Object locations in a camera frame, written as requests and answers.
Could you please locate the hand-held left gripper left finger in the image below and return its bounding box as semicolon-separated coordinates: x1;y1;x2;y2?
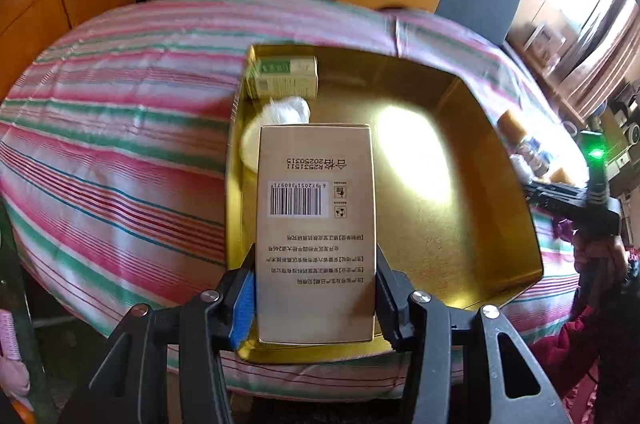
65;244;259;424

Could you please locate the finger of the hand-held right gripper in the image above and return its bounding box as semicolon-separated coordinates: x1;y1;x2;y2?
522;181;587;206

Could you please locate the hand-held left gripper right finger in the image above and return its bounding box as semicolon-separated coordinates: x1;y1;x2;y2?
375;245;571;424

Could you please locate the gold tin tray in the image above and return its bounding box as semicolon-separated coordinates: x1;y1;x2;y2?
225;44;545;365

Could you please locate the beige cardboard box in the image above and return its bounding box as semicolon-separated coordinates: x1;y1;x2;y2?
255;124;379;346

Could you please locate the person's right forearm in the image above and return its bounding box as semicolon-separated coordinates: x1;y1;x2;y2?
530;264;640;424

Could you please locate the person's right hand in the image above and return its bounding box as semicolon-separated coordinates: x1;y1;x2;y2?
572;231;632;302

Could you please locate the white cap bottle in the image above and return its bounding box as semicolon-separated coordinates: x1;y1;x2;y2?
510;153;533;182

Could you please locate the cluttered wooden desk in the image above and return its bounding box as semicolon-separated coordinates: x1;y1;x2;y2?
505;19;640;200

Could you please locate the patterned curtain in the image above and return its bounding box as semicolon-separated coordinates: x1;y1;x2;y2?
550;0;640;117

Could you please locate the white carton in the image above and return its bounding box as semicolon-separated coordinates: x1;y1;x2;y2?
530;22;567;61

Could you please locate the striped bedsheet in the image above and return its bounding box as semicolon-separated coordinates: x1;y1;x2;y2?
0;0;621;405

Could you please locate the crumpled white plastic bag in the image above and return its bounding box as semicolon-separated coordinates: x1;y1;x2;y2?
262;96;311;125

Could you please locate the glass side table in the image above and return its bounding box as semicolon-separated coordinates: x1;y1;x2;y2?
0;204;57;424

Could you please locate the pink ribbed cloth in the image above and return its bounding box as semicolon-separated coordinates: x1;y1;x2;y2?
0;309;22;361

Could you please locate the green and white small box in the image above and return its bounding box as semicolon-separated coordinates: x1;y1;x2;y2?
244;57;321;101

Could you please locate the pale pink soft object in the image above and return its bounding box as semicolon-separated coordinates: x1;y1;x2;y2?
0;356;32;398

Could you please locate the orange fruit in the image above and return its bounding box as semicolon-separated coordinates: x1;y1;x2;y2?
15;399;37;424

